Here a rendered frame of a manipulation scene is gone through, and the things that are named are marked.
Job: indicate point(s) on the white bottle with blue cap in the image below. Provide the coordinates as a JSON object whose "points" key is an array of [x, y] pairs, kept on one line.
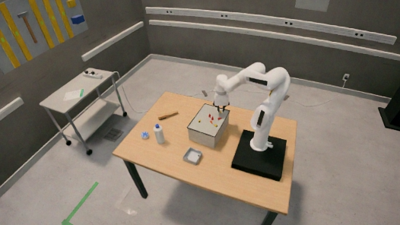
{"points": [[158, 131]]}

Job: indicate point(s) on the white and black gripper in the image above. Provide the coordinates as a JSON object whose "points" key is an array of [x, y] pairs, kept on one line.
{"points": [[220, 101]]}

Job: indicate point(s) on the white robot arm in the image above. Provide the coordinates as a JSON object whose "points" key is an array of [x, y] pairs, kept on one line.
{"points": [[262, 119]]}

